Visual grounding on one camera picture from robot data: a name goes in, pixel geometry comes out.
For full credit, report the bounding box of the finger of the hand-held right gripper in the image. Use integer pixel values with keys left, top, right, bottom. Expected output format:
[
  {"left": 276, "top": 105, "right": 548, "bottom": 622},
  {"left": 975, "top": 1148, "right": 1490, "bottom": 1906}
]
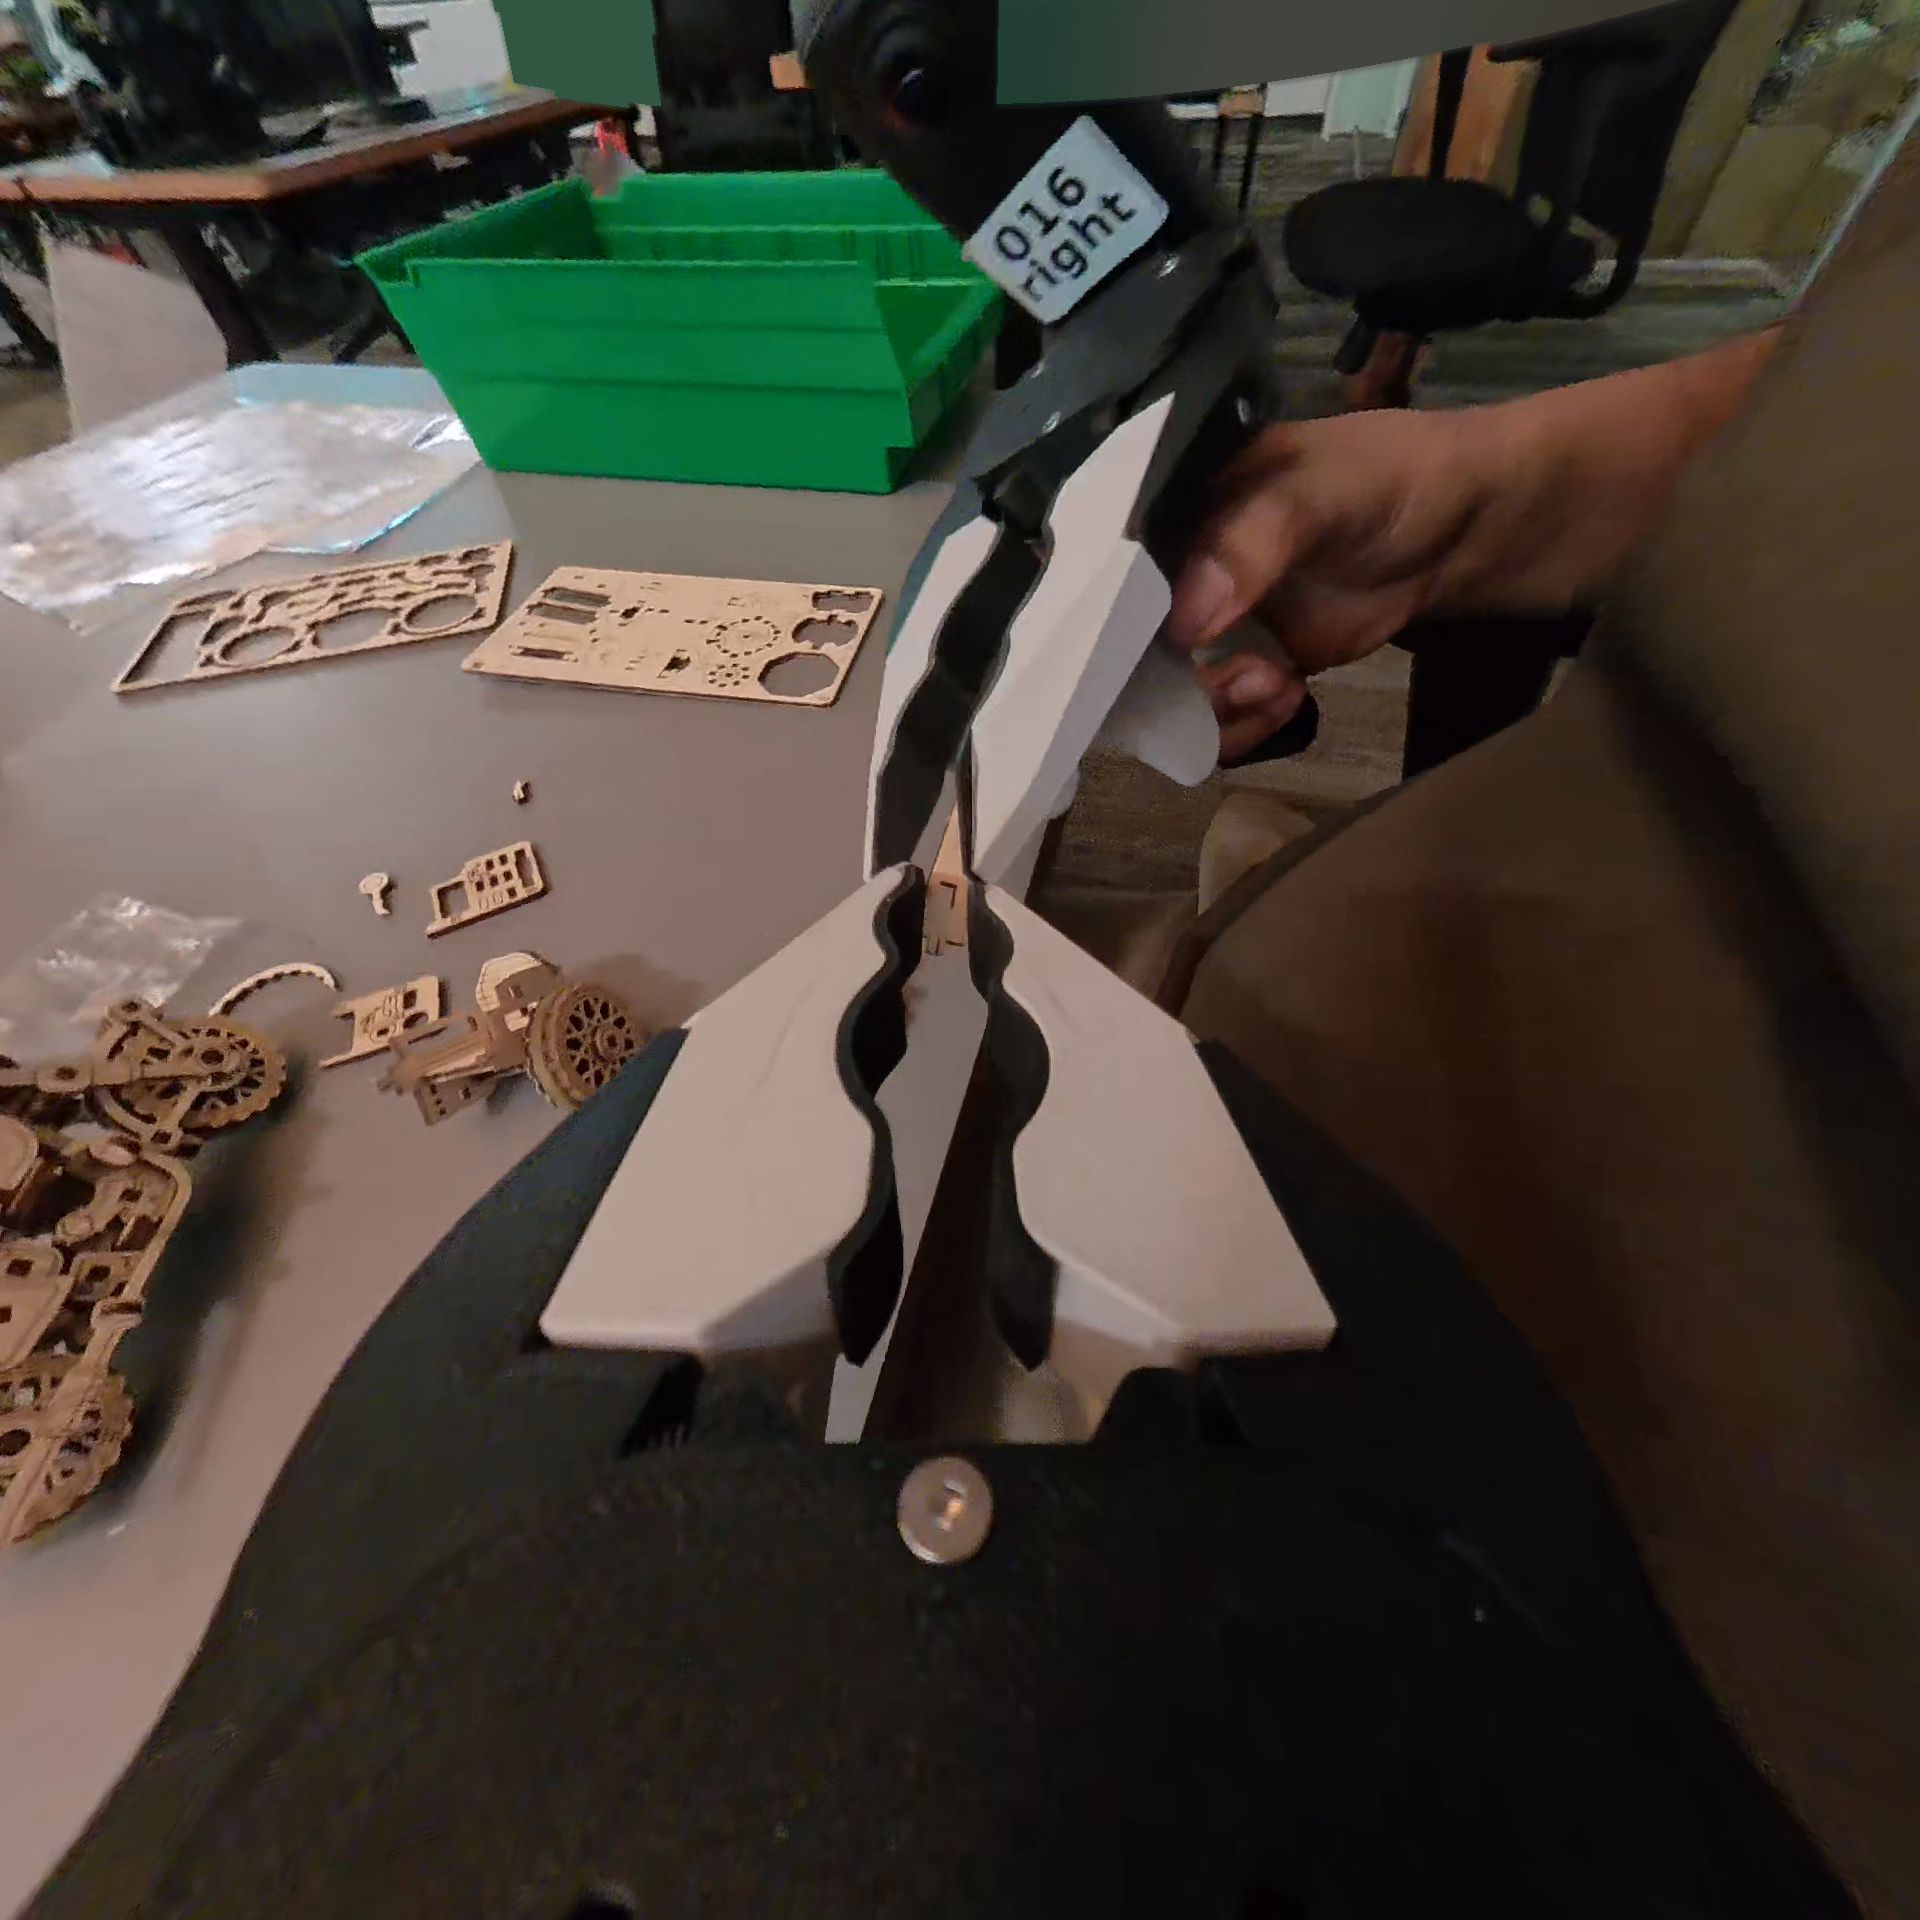
[
  {"left": 870, "top": 511, "right": 1050, "bottom": 880},
  {"left": 960, "top": 389, "right": 1179, "bottom": 905}
]

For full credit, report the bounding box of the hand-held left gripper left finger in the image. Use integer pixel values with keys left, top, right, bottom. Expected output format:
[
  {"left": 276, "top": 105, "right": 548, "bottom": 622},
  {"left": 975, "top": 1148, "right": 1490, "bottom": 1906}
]
[{"left": 538, "top": 864, "right": 922, "bottom": 1364}]

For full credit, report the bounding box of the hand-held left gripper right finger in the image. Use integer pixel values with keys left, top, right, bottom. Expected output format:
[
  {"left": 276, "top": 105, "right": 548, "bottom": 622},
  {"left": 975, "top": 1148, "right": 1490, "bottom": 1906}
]
[{"left": 967, "top": 880, "right": 1336, "bottom": 1427}]

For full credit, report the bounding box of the wooden gear hub assembly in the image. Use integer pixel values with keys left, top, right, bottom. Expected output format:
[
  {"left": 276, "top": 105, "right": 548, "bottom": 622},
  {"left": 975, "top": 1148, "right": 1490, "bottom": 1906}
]
[{"left": 922, "top": 813, "right": 981, "bottom": 967}]

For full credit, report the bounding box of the person's right forearm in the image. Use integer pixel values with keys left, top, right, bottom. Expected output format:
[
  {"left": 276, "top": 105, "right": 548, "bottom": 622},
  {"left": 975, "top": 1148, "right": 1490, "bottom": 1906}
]
[{"left": 1439, "top": 318, "right": 1793, "bottom": 625}]

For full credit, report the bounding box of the grey desk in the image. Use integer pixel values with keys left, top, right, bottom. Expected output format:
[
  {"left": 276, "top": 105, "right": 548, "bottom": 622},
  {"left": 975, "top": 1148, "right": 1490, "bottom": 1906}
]
[{"left": 0, "top": 358, "right": 997, "bottom": 1920}]

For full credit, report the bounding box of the person's right hand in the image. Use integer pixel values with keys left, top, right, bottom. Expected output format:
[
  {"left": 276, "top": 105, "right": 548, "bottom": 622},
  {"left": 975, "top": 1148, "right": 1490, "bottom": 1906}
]
[{"left": 1161, "top": 389, "right": 1509, "bottom": 763}]

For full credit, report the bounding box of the wooden vehicle model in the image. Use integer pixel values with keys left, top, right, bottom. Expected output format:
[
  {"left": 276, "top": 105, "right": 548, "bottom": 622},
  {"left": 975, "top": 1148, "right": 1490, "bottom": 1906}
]
[{"left": 374, "top": 951, "right": 649, "bottom": 1131}]

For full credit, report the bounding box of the wooden sheet with gear parts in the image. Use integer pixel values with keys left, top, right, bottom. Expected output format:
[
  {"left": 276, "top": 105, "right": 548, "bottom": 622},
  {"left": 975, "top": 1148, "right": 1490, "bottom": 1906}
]
[{"left": 460, "top": 570, "right": 881, "bottom": 714}]

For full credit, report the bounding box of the wooden engraved panel piece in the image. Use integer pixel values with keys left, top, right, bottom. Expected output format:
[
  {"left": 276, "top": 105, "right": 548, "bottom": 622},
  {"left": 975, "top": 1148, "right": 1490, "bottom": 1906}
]
[{"left": 320, "top": 974, "right": 452, "bottom": 1070}]

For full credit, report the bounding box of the wooden panel with square windows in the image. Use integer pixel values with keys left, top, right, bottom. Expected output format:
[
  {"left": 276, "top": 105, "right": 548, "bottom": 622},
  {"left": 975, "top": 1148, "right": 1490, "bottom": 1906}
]
[{"left": 423, "top": 833, "right": 548, "bottom": 941}]

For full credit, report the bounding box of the green plastic bin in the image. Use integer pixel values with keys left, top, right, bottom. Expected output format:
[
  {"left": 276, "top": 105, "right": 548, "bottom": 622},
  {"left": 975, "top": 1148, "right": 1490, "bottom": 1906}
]
[{"left": 356, "top": 171, "right": 1005, "bottom": 496}]

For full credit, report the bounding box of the wooden sheet with round cutouts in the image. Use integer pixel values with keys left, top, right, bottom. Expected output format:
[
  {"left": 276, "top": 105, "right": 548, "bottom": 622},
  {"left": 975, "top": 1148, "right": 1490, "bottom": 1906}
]
[{"left": 109, "top": 540, "right": 514, "bottom": 701}]

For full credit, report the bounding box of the wooden arc piece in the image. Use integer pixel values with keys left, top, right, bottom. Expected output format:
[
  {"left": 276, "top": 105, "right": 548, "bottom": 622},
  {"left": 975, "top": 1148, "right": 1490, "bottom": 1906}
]
[{"left": 208, "top": 957, "right": 342, "bottom": 1028}]

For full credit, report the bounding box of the small clear plastic bag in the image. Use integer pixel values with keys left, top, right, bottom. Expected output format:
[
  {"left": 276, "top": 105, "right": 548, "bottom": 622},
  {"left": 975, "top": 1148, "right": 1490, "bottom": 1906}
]
[{"left": 0, "top": 892, "right": 245, "bottom": 1049}]

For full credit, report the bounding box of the large wooden mechanical model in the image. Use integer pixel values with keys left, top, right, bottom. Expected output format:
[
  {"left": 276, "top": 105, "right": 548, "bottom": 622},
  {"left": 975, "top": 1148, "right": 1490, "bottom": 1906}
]
[{"left": 0, "top": 1108, "right": 194, "bottom": 1547}]

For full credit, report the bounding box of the long dark table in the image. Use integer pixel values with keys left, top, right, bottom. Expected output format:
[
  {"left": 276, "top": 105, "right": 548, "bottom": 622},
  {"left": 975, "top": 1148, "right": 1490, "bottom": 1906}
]
[{"left": 0, "top": 96, "right": 641, "bottom": 358}]

